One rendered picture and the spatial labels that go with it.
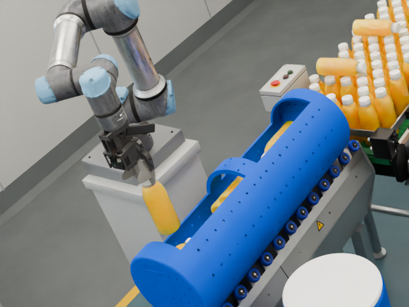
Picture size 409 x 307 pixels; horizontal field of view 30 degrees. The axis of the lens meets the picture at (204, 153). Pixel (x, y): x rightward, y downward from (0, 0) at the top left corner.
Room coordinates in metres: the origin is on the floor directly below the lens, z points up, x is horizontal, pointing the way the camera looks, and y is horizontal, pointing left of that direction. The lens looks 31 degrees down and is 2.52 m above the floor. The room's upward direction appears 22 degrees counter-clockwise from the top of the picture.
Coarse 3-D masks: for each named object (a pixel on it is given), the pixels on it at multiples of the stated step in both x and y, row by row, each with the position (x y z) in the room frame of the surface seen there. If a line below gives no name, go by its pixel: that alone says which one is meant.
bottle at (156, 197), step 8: (160, 184) 1.79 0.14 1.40; (144, 192) 1.78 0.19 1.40; (152, 192) 1.77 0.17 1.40; (160, 192) 1.77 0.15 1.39; (144, 200) 1.78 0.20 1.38; (152, 200) 1.76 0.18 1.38; (160, 200) 1.76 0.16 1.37; (168, 200) 1.78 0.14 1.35; (152, 208) 1.77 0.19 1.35; (160, 208) 1.76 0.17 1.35; (168, 208) 1.77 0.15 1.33; (152, 216) 1.78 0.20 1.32; (160, 216) 1.76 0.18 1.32; (168, 216) 1.76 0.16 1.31; (176, 216) 1.78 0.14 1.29; (160, 224) 1.77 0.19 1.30; (168, 224) 1.76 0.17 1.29; (176, 224) 1.77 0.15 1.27; (160, 232) 1.77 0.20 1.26; (168, 232) 1.76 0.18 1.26
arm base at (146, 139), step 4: (136, 136) 2.35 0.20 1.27; (140, 136) 2.35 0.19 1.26; (144, 136) 2.36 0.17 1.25; (148, 136) 2.38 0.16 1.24; (144, 140) 2.35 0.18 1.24; (148, 140) 2.36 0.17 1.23; (152, 140) 2.38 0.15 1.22; (144, 144) 2.34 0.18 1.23; (148, 144) 2.35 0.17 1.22; (152, 144) 2.37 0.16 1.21; (148, 148) 2.35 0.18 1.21
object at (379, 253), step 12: (408, 132) 2.30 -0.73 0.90; (408, 144) 2.26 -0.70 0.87; (396, 156) 2.20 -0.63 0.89; (408, 156) 2.25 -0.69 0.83; (384, 168) 2.41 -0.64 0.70; (396, 168) 2.19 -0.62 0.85; (396, 180) 2.20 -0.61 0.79; (408, 180) 2.22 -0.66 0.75; (372, 204) 2.71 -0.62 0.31; (372, 216) 2.72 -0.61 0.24; (408, 216) 2.56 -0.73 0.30; (372, 228) 2.71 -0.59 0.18; (372, 240) 2.71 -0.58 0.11; (384, 252) 2.71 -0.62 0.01
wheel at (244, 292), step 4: (240, 284) 1.77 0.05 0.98; (236, 288) 1.76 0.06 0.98; (240, 288) 1.76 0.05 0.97; (244, 288) 1.76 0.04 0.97; (236, 292) 1.75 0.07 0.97; (240, 292) 1.75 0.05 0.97; (244, 292) 1.75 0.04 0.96; (236, 296) 1.74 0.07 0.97; (240, 296) 1.74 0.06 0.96; (244, 296) 1.74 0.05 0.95
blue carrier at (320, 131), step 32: (288, 96) 2.29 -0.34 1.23; (320, 96) 2.23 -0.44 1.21; (288, 128) 2.11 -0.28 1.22; (320, 128) 2.12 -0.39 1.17; (224, 160) 2.09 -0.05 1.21; (256, 160) 2.26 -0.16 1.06; (288, 160) 2.00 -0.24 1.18; (320, 160) 2.06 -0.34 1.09; (256, 192) 1.89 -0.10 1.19; (288, 192) 1.93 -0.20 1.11; (192, 224) 2.01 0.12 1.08; (224, 224) 1.79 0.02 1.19; (256, 224) 1.82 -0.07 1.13; (160, 256) 1.71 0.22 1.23; (192, 256) 1.70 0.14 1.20; (224, 256) 1.72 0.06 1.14; (256, 256) 1.79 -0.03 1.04; (160, 288) 1.74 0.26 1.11; (192, 288) 1.63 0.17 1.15; (224, 288) 1.67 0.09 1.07
